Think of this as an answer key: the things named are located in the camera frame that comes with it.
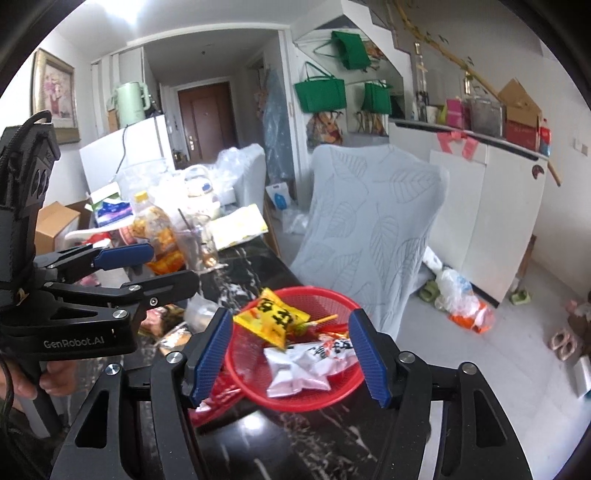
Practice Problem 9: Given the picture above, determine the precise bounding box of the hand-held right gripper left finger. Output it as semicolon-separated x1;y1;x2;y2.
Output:
48;307;233;480

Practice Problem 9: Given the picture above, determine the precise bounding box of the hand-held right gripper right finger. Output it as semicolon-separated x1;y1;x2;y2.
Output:
348;308;532;480

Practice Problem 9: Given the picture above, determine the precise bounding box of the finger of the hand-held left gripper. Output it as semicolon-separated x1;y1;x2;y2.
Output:
39;270;200;326
33;243;155;283

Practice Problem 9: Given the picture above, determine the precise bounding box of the red plastic basket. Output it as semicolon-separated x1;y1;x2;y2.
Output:
226;286;377;412

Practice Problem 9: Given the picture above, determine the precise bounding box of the dark red snack packet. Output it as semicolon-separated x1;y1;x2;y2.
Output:
189;369;250;428

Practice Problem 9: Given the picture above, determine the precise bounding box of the lollipop stick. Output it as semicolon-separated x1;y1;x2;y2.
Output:
295;314;340;333

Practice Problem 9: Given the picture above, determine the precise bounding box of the yellow snack packet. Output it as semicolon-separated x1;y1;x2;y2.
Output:
233;288;311;349

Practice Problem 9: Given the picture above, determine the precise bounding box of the white snack packet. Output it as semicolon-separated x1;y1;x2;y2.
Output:
264;339;361;398

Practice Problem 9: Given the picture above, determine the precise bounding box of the person's left hand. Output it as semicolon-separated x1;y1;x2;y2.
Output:
0;359;79;412

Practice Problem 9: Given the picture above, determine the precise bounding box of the clear plastic packet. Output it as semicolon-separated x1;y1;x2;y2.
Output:
185;293;218;333

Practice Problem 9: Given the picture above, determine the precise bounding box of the clear glass cup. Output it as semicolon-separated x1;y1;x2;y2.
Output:
174;224;220;271

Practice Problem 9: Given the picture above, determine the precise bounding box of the orange drink bottle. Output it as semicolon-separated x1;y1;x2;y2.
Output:
130;190;185;275

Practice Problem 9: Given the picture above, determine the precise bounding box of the white tray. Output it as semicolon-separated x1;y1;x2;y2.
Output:
65;222;134;241

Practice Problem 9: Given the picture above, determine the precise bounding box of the brown cardboard box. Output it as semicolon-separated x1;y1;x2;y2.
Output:
34;200;93;257

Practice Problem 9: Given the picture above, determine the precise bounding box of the blue tissue pack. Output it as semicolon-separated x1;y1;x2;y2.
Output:
95;198;134;225

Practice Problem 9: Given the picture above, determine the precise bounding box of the orange wrapped snack packet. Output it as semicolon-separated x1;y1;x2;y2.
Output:
139;305;192;356

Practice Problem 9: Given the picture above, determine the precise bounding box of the green white carton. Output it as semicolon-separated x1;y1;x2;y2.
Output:
88;182;122;208

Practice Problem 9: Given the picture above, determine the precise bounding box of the clear plastic container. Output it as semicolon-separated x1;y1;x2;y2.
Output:
115;159;169;195

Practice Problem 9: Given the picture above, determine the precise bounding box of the yellow white paper sheet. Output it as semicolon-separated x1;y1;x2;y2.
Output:
210;203;269;250

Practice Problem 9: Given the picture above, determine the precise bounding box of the orange white plastic bag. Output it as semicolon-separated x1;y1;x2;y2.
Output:
434;268;495;334

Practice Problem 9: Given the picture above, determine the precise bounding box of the white refrigerator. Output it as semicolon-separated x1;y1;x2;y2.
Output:
78;114;176;192

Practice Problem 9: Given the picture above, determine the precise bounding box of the clear plastic bags heap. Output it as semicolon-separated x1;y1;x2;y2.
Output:
215;144;267;208

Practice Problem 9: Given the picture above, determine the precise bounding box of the white blue paper bag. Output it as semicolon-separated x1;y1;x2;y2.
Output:
265;182;294;212

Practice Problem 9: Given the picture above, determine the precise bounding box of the grey leaf-pattern covered chair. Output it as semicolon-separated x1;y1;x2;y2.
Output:
290;144;451;340

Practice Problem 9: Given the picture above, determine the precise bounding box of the pale green kettle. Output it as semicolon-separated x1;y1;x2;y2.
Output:
110;82;153;127

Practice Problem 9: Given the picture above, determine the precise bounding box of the brown door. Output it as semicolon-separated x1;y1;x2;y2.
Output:
178;82;238;162

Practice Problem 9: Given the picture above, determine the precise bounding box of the rolled bubble wrap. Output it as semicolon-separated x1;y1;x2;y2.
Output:
261;67;296;178

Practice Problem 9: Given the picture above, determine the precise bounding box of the pink slippers pair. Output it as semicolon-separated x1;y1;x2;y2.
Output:
549;328;579;361

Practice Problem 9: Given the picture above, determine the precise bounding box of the white cabinet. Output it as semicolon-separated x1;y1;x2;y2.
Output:
388;117;552;305

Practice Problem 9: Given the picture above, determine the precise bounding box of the colourful hanging bag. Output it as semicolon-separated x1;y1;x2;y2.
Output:
307;111;345;148

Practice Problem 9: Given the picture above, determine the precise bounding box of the pink ribbon bow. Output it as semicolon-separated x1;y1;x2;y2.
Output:
438;130;478;162

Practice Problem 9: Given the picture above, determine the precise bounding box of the green tote bag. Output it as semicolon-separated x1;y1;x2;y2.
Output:
361;80;393;114
330;30;372;70
294;62;347;114

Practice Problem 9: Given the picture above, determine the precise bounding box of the pink gift box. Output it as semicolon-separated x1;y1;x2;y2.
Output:
445;98;472;130

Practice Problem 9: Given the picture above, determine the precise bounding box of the open cardboard box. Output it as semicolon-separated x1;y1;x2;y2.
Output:
496;78;543;139

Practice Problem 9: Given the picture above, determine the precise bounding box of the bamboo pole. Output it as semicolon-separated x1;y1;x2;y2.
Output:
392;0;561;188

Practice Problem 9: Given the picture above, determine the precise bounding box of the framed wall picture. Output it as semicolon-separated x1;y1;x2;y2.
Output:
31;47;81;144

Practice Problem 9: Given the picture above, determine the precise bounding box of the black kettle cable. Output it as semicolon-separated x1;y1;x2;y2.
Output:
117;124;129;174

